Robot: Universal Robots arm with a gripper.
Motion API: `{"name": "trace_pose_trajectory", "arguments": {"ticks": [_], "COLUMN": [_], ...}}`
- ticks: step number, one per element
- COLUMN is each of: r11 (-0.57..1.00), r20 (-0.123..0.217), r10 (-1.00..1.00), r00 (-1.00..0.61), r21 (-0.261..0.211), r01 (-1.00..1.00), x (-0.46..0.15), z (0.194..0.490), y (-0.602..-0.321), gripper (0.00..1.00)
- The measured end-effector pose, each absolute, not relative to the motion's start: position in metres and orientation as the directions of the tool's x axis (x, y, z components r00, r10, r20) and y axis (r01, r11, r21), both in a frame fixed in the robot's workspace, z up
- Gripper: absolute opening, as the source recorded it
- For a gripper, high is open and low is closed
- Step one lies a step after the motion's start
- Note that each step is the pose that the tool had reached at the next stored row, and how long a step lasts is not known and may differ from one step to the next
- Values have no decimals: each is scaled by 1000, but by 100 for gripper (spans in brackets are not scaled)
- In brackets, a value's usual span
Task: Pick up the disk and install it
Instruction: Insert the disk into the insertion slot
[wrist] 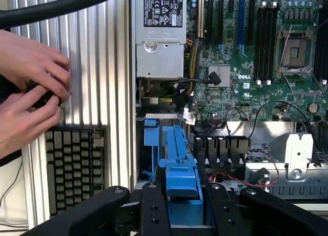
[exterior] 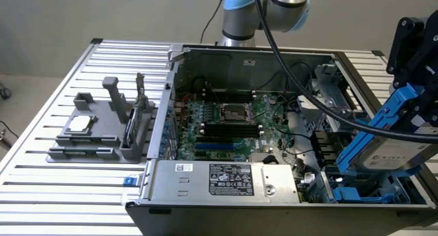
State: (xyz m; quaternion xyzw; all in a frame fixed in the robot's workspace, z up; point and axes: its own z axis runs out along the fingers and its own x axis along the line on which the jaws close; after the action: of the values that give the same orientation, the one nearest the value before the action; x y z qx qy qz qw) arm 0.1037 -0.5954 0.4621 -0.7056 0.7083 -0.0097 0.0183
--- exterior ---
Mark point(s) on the CPU socket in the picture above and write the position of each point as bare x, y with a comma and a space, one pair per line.
236, 113

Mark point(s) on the grey parts rack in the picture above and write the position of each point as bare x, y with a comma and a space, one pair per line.
109, 123

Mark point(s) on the graphics card with metal bracket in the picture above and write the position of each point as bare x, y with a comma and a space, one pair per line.
137, 110

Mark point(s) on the black ducted fan housing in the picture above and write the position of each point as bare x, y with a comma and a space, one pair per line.
324, 147

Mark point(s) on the open black PC case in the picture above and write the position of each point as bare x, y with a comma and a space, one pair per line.
239, 218

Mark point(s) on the black expansion slot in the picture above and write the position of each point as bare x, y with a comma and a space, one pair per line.
216, 139

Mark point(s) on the blue expansion slot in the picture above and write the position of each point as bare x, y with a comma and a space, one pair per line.
216, 145

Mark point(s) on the metal drive cage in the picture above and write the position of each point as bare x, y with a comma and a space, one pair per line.
328, 97

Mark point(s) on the blue case latch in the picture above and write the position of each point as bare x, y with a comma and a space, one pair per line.
128, 181

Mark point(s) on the black RAM slots with white clips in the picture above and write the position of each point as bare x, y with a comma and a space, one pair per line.
229, 94
232, 129

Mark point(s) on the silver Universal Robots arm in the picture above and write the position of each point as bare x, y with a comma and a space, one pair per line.
239, 18

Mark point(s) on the silver power supply unit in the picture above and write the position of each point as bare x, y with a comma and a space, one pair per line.
191, 182

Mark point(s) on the disk bay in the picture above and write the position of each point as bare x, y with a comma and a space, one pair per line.
396, 192

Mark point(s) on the silver chipset heat sink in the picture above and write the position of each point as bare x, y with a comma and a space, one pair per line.
260, 158

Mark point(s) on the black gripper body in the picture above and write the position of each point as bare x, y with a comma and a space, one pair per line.
432, 33

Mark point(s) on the black table corner cap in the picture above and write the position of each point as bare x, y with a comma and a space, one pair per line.
376, 53
96, 41

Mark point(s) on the disk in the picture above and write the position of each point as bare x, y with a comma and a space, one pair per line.
383, 146

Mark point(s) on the dark chair caster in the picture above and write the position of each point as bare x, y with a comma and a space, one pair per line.
4, 91

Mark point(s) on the green motherboard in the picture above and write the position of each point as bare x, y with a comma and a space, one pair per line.
239, 133

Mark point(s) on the green RAM stick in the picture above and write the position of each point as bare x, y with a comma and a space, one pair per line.
81, 152
87, 139

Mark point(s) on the silver CPU chip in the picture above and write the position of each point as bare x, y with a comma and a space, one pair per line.
80, 123

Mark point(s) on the empty blue disk carrier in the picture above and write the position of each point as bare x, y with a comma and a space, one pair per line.
352, 195

